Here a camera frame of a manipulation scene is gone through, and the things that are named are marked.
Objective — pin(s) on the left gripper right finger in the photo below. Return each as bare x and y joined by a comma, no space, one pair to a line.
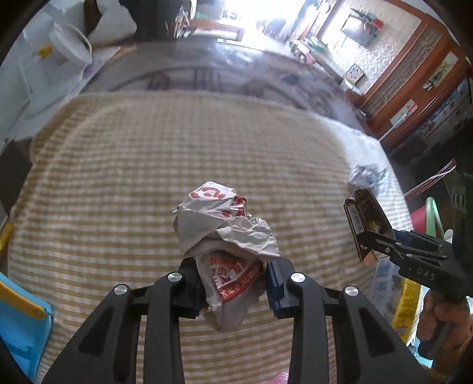
367,349

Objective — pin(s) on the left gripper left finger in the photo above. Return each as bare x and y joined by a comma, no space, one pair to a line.
104,349

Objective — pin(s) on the dark brown snack wrapper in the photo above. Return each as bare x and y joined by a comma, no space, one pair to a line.
364,221

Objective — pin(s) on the silver foil wrapper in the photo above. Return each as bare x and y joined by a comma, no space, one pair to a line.
368,176

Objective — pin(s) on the red white paper bag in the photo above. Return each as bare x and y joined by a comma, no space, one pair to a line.
231,249

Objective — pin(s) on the red green trash bin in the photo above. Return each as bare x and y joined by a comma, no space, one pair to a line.
426,220

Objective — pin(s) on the blue yellow plastic stool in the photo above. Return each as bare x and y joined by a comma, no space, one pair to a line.
26,324

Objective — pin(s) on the striped beige table cloth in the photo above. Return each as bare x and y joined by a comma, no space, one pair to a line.
108,171

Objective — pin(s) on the grey patterned sofa cover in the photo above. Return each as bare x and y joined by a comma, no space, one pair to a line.
204,64

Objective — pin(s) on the white desk fan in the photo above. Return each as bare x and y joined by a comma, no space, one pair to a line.
56,68

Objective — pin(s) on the wall mounted television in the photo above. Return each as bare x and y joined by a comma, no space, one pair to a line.
359,29

